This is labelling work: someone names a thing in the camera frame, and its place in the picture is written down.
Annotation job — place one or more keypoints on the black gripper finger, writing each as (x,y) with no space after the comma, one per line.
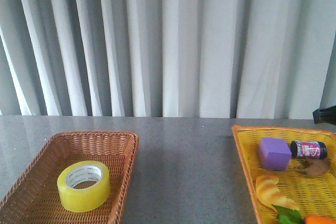
(326,115)

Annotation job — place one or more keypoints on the yellow packing tape roll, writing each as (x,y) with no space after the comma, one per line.
(84,186)

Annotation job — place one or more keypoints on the small purple labelled bottle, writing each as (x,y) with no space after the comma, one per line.
(309,149)

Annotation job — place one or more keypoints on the brown ginger root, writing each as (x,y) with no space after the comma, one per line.
(314,167)

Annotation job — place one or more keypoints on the purple foam cube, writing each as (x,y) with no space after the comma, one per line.
(274,153)

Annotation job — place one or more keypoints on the yellow woven plastic basket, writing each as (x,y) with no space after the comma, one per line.
(313,195)

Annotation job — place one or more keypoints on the toy croissant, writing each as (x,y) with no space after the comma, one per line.
(269,194)

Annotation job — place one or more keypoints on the orange toy carrot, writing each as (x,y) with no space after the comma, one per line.
(316,219)

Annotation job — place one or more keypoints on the green toy leaves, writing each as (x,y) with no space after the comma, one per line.
(288,216)

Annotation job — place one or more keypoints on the white pleated curtain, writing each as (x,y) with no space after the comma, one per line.
(247,59)

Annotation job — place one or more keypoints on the brown wicker basket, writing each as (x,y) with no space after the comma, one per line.
(34,198)

